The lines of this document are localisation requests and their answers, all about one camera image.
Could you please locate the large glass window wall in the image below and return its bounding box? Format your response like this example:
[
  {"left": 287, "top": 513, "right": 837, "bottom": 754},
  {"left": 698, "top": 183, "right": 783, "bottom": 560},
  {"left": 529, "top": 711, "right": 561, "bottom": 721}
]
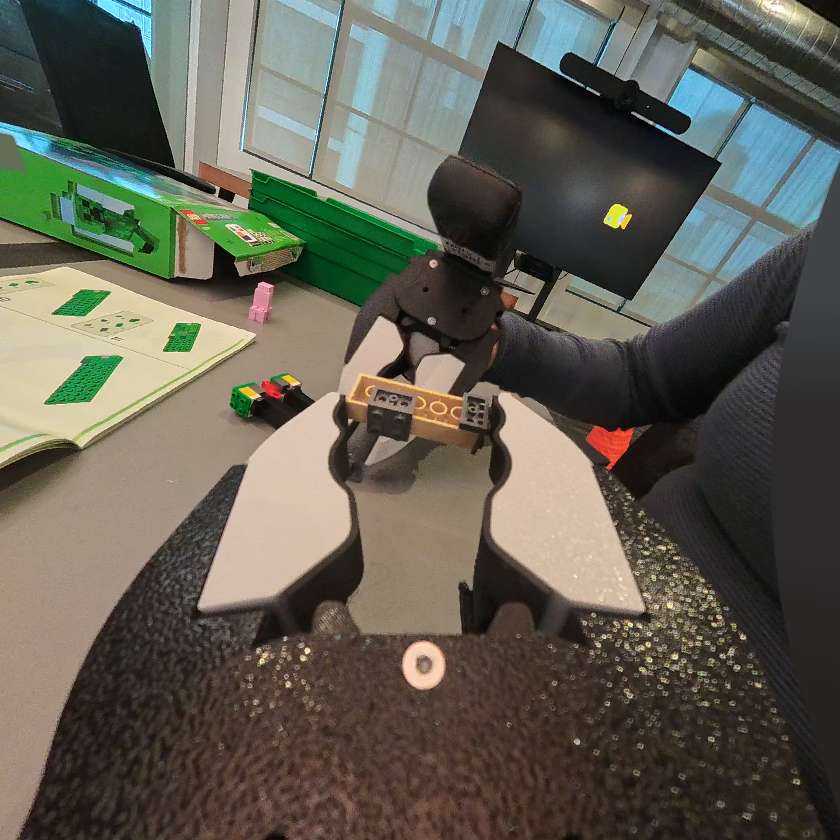
[{"left": 118, "top": 0, "right": 821, "bottom": 329}]

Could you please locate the orange-red object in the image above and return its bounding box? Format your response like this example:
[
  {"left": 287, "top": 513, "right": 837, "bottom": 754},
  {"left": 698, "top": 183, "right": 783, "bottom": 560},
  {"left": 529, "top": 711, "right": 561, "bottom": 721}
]
[{"left": 584, "top": 425, "right": 636, "bottom": 470}]

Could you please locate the green cardboard toy box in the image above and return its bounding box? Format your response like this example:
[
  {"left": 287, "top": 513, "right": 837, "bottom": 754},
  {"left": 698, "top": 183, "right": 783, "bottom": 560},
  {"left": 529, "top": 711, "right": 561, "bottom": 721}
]
[{"left": 0, "top": 121, "right": 306, "bottom": 280}]

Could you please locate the large black display screen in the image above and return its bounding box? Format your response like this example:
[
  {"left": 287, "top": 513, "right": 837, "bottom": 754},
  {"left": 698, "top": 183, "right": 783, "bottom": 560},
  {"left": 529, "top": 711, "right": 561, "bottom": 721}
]
[{"left": 458, "top": 41, "right": 723, "bottom": 301}]

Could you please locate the silver ventilation duct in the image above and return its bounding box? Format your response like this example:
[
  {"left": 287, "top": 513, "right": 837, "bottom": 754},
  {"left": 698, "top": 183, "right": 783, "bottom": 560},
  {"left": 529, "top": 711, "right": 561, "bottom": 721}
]
[{"left": 656, "top": 0, "right": 840, "bottom": 73}]

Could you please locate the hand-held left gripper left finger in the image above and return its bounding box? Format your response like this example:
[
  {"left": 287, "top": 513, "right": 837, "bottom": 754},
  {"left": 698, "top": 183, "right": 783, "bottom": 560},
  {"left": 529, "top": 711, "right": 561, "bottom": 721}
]
[{"left": 196, "top": 392, "right": 365, "bottom": 636}]

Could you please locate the building instruction booklet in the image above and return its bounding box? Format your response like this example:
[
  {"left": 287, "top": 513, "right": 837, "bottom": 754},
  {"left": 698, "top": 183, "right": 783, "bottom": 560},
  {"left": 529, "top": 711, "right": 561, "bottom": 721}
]
[{"left": 0, "top": 266, "right": 257, "bottom": 470}]

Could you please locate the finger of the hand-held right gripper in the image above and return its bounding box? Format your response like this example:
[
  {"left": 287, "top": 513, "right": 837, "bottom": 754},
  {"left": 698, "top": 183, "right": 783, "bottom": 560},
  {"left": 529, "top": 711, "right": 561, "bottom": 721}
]
[
  {"left": 413, "top": 350, "right": 476, "bottom": 396},
  {"left": 340, "top": 320, "right": 410, "bottom": 396}
]

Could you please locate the black desktop monitor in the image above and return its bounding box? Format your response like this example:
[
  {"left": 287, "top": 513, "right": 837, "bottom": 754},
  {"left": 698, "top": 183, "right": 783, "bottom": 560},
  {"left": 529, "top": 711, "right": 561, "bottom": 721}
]
[{"left": 0, "top": 0, "right": 217, "bottom": 194}]

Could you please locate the black and green brick assembly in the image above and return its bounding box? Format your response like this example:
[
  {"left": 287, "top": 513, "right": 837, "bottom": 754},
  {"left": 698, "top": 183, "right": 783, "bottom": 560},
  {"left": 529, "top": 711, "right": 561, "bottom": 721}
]
[{"left": 230, "top": 373, "right": 316, "bottom": 431}]

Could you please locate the black display stand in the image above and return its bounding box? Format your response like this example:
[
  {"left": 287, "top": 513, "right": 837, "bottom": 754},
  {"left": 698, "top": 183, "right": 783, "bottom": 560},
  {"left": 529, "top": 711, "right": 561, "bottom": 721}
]
[{"left": 505, "top": 249, "right": 565, "bottom": 326}]

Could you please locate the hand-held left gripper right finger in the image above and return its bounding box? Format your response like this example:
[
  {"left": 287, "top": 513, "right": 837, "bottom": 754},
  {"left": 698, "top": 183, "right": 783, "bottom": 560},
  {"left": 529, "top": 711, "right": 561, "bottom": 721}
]
[{"left": 458, "top": 394, "right": 648, "bottom": 636}]

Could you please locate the black webcam bar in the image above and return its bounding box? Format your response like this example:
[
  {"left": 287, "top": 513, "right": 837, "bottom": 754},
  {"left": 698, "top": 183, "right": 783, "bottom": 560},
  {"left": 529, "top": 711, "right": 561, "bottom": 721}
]
[{"left": 560, "top": 51, "right": 692, "bottom": 135}]

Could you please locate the tan and grey brick assembly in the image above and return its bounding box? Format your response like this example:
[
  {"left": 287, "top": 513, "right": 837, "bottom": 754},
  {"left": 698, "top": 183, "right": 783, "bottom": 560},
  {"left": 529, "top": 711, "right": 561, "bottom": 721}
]
[{"left": 344, "top": 373, "right": 496, "bottom": 450}]

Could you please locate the dark blurred cloth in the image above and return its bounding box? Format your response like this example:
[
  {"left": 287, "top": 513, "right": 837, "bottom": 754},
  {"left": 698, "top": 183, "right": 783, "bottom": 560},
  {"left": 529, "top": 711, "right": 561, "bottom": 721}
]
[{"left": 768, "top": 190, "right": 840, "bottom": 840}]

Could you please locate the stack of green plastic crates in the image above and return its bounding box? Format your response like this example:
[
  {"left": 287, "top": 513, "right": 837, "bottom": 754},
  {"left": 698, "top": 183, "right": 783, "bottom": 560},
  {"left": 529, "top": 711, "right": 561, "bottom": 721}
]
[{"left": 249, "top": 168, "right": 441, "bottom": 307}]

